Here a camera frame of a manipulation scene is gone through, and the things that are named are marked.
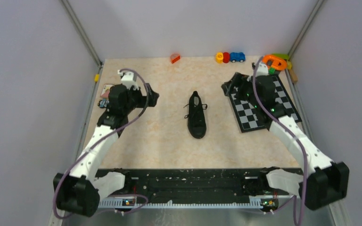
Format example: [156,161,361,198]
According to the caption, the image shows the black white checkerboard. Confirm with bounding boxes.
[228,74,302,133]

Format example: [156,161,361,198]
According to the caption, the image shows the yellow toy cylinder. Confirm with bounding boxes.
[215,52,224,64]

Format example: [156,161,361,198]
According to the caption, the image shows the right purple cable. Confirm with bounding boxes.
[251,56,309,226]

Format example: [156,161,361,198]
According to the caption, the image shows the pink tangram puzzle box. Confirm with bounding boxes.
[100,84,114,99]

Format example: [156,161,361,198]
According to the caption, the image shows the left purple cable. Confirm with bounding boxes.
[52,68,150,220]

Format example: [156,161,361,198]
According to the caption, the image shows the black shoelace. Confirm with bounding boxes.
[184,104,208,119]

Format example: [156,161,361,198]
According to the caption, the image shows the red toy cylinder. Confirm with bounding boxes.
[223,52,230,64]

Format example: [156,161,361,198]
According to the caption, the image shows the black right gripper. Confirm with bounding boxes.
[222,73,261,108]

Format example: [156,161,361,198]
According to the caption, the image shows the orange toy brick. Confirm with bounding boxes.
[170,53,181,64]

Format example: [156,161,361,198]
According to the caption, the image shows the green toy block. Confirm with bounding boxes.
[272,53,290,61]

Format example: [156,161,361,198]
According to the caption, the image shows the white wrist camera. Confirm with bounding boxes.
[255,62,269,76]
[117,70,140,90]

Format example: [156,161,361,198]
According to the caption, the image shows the black canvas sneaker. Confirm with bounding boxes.
[186,90,207,139]

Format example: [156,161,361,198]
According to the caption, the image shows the blue toy car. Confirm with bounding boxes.
[230,52,246,63]

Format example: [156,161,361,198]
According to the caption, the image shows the small blue toy robot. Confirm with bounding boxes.
[98,98,109,109]

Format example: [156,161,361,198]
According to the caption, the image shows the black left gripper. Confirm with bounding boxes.
[123,82,159,114]

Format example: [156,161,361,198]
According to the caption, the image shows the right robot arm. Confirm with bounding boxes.
[221,73,350,210]

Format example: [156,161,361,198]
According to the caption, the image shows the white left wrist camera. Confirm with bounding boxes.
[117,70,140,90]

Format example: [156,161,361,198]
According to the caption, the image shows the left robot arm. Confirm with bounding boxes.
[53,83,159,217]

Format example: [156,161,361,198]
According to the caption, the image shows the wooden block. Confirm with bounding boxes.
[288,69,298,84]

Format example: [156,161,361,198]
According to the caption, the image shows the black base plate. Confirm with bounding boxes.
[97,168,306,205]

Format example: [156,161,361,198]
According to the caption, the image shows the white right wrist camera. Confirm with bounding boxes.
[255,62,269,76]

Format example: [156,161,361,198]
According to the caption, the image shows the purple cable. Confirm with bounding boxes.
[251,56,309,226]
[52,68,150,220]

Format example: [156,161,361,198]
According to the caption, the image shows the orange plastic ring toy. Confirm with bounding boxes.
[262,55,288,74]

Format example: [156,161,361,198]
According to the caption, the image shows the aluminium frame rail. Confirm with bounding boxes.
[59,0,103,67]

